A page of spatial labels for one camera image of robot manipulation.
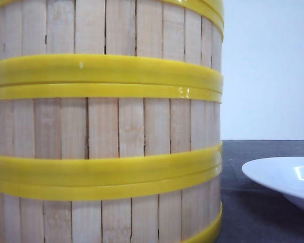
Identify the bamboo steamer basket three buns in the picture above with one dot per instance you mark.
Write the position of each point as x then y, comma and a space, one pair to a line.
136, 135

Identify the bamboo steamer basket one bun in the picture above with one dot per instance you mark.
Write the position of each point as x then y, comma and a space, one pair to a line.
108, 42

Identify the yellow rimmed bamboo steamer lid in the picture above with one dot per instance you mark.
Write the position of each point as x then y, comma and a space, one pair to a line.
212, 10

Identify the front bamboo steamer basket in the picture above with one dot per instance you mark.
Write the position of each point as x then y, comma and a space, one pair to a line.
189, 215

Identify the white ceramic plate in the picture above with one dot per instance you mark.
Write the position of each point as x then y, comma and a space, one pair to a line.
279, 193

